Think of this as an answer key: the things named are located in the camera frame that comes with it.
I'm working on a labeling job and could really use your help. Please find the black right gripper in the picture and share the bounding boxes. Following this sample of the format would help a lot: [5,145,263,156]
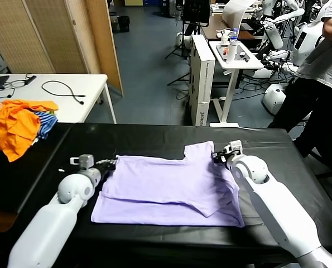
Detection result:
[210,150,232,165]

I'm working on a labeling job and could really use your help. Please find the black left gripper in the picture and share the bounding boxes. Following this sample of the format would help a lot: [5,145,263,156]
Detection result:
[94,157,118,179]

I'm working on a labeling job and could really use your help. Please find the lavender printed t-shirt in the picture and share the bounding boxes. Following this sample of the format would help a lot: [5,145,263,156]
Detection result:
[90,140,246,228]

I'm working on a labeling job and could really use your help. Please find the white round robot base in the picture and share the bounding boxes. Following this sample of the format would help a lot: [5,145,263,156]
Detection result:
[175,32,194,47]

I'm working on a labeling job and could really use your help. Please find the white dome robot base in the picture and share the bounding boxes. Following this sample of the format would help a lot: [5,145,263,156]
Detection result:
[261,83,287,116]

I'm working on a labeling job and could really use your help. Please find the black plastic table cover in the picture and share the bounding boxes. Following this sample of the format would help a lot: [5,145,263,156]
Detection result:
[15,122,332,268]

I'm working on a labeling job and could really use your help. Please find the white table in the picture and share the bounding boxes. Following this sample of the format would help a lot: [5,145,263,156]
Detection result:
[0,73,118,125]

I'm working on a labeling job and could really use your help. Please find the tall white cardboard box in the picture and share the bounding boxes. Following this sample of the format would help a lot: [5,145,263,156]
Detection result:
[189,34,216,127]

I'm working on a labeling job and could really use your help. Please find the blue striped garment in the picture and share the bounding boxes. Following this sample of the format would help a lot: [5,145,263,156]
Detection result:
[32,111,59,140]

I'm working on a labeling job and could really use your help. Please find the black side table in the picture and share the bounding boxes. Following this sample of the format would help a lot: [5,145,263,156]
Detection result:
[0,122,73,214]

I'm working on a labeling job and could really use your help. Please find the small white standing desk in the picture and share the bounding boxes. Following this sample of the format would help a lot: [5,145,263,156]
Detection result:
[208,41,264,128]

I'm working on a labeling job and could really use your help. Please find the orange garment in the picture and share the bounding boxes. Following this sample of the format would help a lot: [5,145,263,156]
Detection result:
[0,99,59,163]

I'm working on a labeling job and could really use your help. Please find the white cylinder bottle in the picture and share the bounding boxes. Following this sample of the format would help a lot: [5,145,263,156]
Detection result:
[226,41,237,65]

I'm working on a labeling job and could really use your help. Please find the grey tray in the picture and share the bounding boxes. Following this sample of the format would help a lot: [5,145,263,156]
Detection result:
[215,44,252,63]

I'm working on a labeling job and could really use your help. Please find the black tripod stand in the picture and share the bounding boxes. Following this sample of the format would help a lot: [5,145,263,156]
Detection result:
[165,22,192,87]

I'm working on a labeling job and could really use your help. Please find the white cup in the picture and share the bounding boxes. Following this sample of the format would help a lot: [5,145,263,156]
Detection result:
[220,28,230,46]

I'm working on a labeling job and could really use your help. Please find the clear water bottle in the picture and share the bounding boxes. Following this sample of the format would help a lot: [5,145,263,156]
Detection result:
[229,27,239,45]

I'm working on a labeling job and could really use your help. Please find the brown wooden desk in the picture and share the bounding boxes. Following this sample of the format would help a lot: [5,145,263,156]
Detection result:
[200,13,264,43]

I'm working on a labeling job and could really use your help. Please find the bystander in grey shirt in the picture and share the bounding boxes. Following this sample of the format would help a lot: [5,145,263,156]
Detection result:
[266,0,332,198]

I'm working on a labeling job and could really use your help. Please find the black waste bin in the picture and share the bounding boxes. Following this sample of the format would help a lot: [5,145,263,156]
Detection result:
[118,16,131,34]

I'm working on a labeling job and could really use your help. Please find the wooden folding screen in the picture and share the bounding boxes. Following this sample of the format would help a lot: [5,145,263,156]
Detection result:
[0,0,125,98]

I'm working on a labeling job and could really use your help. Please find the white humanoid robot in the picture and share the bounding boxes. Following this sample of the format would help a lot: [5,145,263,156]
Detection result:
[258,0,324,80]

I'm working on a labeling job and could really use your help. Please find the white curved cover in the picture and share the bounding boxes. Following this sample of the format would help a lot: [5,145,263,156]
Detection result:
[221,0,258,32]

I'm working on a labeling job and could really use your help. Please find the black monitor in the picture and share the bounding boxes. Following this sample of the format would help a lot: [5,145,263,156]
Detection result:
[181,0,211,28]

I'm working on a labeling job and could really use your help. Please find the right wrist grey camera box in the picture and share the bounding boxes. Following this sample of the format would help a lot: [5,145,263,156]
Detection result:
[223,140,243,157]

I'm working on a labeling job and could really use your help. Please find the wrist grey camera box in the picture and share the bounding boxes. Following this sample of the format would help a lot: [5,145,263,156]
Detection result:
[69,154,95,170]
[223,140,243,157]

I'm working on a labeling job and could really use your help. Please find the left wrist grey camera box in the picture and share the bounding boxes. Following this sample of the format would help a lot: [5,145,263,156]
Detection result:
[69,154,95,170]

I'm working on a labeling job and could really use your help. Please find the thick black cable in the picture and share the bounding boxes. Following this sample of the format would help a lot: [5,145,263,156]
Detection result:
[41,80,86,106]

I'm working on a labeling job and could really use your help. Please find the black floor cables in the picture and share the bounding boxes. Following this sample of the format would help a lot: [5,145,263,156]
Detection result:
[175,73,292,102]

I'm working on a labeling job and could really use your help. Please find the thin black cable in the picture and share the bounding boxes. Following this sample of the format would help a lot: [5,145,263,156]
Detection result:
[1,79,30,99]

